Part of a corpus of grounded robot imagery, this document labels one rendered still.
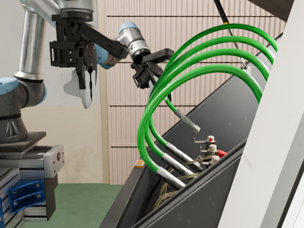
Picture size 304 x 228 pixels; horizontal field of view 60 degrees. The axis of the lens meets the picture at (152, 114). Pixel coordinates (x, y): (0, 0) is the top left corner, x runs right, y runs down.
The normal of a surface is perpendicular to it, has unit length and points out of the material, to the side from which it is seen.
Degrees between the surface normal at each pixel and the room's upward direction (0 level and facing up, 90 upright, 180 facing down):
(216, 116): 90
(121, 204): 0
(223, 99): 90
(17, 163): 90
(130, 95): 90
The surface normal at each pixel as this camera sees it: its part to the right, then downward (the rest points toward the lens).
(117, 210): 0.00, -0.98
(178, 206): -0.15, 0.18
